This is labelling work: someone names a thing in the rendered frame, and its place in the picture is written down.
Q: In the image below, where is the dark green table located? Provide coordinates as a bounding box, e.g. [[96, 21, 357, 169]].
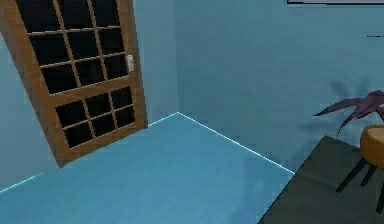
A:
[[257, 134, 384, 224]]

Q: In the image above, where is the purple house plant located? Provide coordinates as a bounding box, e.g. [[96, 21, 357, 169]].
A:
[[313, 89, 384, 137]]

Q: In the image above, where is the white door handle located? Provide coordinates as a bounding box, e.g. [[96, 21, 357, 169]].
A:
[[126, 54, 136, 73]]

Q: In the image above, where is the brown wooden glazed door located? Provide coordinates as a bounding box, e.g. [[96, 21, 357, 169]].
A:
[[0, 0, 149, 168]]

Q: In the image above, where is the orange plant pot on legs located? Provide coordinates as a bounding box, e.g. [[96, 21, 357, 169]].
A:
[[335, 124, 384, 215]]

